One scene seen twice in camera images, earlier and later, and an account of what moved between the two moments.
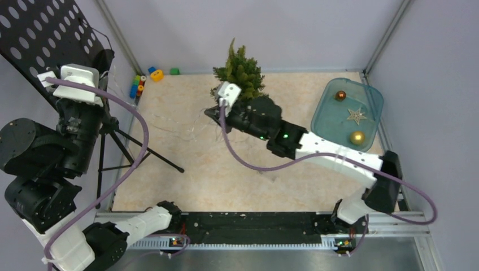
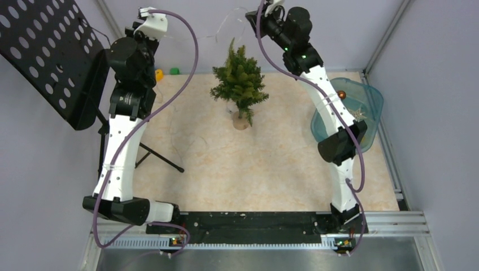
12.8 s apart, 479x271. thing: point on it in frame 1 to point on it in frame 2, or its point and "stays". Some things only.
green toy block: x=174 y=71 stays
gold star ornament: x=356 y=116 stays
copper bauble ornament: x=340 y=95 stays
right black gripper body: x=240 y=119 to x=272 y=26
